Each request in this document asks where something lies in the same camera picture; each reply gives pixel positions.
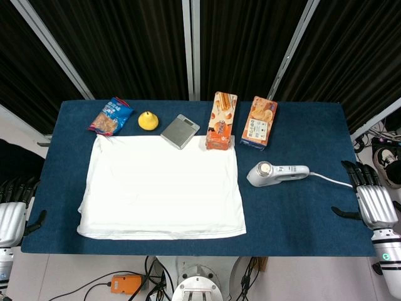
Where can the white handheld scanner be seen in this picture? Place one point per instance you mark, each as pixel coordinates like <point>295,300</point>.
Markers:
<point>277,173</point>

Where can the silver kitchen scale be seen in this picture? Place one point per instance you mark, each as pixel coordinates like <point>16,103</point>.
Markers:
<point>180,131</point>

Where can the orange control box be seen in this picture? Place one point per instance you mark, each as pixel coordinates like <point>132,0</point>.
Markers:
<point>126,284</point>

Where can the dark blue table cloth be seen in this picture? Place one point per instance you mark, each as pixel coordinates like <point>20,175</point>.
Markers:
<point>297,219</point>

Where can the grey aluminium frame post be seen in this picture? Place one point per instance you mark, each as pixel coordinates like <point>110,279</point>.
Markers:
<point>191,47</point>
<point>293,47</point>
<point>51,42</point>

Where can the blue orange cookie box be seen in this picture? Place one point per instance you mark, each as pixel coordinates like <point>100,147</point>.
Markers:
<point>259,125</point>

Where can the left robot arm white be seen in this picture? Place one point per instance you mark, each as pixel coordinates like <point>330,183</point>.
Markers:
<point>5,266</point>

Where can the brown wooden block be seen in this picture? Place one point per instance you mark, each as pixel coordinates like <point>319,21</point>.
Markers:
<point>263,264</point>

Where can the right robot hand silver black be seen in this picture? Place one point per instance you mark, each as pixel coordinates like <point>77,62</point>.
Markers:
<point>376,207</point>

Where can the orange wafer roll box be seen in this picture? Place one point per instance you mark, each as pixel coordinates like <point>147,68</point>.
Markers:
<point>220,125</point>

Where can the grey aluminium frame rail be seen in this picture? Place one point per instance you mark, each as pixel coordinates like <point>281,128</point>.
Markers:
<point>25,122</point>
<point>376,120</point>

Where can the black white sneaker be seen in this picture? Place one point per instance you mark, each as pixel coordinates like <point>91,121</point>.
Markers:
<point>385,160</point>

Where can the blue snack bag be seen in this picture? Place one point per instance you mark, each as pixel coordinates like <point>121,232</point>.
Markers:
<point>110,117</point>

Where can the yellow lemon toy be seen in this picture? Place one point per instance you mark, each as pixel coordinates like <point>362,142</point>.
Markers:
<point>148,121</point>

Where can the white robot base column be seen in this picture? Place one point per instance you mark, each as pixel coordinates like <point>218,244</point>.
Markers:
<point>195,285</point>

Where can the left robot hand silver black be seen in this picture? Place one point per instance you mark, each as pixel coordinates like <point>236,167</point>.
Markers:
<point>12,219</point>

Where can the black pleated curtain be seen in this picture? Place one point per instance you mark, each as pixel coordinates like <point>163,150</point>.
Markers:
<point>125,47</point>
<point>354,56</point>
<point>244,44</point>
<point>28,78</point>

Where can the black caster wheel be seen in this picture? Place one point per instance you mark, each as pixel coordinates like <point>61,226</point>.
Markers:
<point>377,269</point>

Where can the white cloth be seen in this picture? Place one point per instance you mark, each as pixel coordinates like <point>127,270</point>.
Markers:
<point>159,191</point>

